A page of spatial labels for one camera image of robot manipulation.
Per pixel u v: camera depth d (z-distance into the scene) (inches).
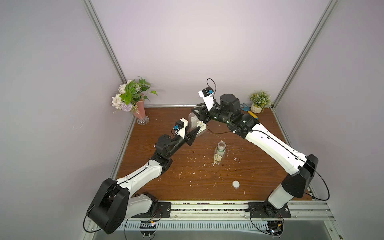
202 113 23.5
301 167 16.4
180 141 26.3
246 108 46.6
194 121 26.4
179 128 24.4
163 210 28.7
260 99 41.9
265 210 26.1
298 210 29.3
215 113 23.0
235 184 32.1
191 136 26.6
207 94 22.4
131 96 32.8
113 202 16.0
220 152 30.6
